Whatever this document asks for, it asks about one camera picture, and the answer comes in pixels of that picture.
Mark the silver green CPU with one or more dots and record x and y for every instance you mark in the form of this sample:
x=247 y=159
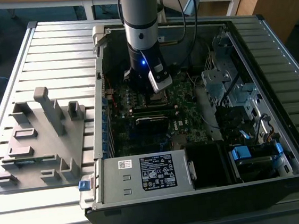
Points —
x=158 y=97

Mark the black graphics card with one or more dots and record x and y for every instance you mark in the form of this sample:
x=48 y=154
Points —
x=152 y=126

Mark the silver metal drive cage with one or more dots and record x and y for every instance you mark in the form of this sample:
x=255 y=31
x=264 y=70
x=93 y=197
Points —
x=213 y=84

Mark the silver finned heatsink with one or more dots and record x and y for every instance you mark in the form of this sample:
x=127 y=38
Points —
x=179 y=141

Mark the green motherboard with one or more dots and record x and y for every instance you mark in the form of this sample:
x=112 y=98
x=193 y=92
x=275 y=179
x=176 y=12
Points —
x=195 y=136

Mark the grey power supply unit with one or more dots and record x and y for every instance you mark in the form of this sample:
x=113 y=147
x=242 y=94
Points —
x=114 y=180

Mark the grey parts rack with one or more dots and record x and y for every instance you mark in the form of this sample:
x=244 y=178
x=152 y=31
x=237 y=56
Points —
x=48 y=144

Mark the blue case latch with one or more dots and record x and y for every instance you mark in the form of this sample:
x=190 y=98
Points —
x=83 y=185

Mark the blue disk carrier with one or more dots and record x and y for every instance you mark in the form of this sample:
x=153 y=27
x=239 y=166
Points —
x=240 y=152

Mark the green RAM stick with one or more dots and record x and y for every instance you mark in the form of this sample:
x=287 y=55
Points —
x=29 y=160

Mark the black PC case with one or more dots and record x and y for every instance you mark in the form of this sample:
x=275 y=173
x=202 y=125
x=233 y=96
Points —
x=202 y=208

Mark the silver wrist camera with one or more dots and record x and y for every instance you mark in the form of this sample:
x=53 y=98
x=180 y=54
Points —
x=161 y=81

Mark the black plastic drive bracket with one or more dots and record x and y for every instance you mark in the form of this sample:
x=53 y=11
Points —
x=230 y=119

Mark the black plastic air duct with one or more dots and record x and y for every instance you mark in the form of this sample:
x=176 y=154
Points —
x=208 y=164

